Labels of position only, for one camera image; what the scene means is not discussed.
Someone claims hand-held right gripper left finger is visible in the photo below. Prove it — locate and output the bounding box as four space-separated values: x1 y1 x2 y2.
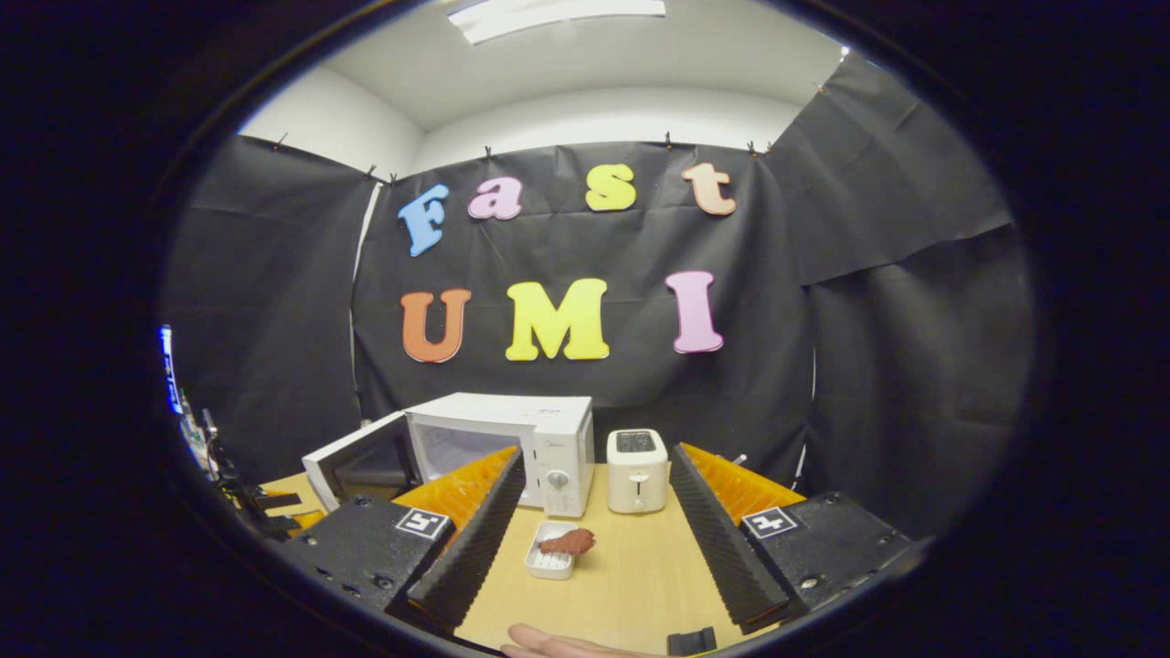
265 446 527 635

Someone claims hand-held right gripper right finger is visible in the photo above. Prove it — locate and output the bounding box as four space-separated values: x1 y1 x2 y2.
669 442 920 635

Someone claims brown meat piece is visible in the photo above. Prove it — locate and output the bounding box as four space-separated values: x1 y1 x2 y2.
538 528 597 557

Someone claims white microwave oven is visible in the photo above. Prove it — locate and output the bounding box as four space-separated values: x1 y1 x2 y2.
302 393 596 519

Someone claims small white tray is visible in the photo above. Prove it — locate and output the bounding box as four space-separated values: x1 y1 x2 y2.
524 521 580 581

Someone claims white toaster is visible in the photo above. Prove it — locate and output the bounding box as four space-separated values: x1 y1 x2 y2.
607 429 669 515

